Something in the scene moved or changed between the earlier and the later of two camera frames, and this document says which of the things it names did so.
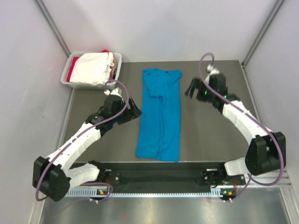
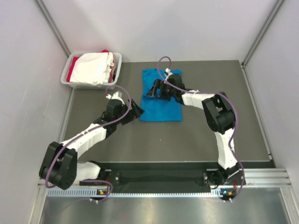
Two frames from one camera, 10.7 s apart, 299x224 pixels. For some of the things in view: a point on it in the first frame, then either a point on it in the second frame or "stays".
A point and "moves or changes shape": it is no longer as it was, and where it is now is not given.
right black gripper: (196, 83) -> (157, 85)
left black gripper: (128, 112) stays
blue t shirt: (159, 127) moves or changes shape
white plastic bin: (110, 85) stays
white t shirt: (93, 68) stays
